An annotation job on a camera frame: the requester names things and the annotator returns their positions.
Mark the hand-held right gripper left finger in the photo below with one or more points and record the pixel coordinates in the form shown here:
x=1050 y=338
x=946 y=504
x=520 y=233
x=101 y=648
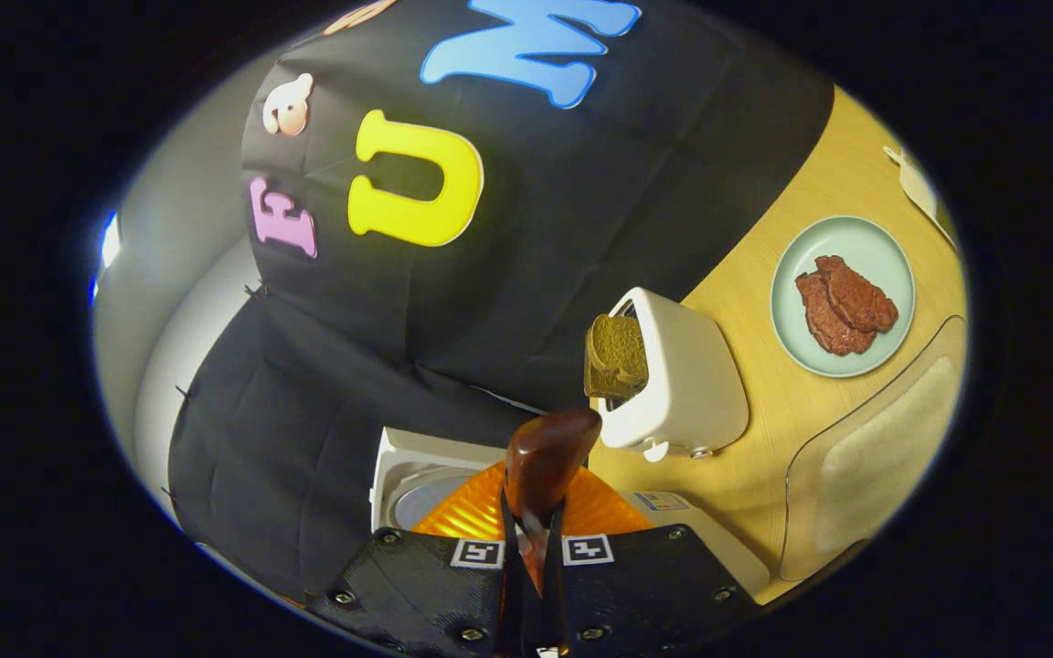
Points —
x=512 y=612

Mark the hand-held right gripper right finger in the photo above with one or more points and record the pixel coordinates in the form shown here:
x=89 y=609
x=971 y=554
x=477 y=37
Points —
x=554 y=612

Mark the brown wooden spoon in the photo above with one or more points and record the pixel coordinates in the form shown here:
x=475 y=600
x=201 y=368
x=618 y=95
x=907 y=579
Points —
x=545 y=457

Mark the white rice cooker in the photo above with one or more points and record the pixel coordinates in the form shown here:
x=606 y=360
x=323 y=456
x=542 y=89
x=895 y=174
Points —
x=398 y=457

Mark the white rice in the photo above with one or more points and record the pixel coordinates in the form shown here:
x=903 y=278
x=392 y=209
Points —
x=883 y=457

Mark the brown bread slice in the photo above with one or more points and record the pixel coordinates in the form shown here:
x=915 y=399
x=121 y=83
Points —
x=618 y=347
x=613 y=391

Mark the transparent plastic container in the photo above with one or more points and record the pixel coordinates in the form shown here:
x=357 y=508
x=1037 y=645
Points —
x=796 y=512

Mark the white toaster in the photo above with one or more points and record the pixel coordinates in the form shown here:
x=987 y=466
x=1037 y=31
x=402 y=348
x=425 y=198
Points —
x=691 y=384

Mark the black backdrop cloth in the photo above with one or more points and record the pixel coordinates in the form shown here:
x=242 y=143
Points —
x=581 y=228

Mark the red meat slice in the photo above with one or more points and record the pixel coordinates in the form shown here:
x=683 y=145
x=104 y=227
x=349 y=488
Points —
x=865 y=297
x=828 y=324

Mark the pale green plate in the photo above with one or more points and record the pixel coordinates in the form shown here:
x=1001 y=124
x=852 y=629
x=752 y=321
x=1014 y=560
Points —
x=865 y=242

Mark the small ceiling light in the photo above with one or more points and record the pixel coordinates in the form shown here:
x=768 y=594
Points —
x=111 y=239

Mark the white divided dish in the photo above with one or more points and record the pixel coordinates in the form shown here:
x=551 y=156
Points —
x=920 y=187

